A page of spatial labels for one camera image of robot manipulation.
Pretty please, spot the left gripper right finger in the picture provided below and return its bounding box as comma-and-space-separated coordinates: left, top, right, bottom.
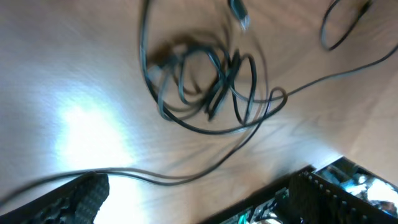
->
289, 171, 397, 224

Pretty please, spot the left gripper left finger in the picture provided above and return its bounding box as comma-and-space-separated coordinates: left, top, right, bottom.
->
1, 172, 109, 224

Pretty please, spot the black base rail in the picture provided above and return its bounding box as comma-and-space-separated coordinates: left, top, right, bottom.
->
204, 157, 397, 224

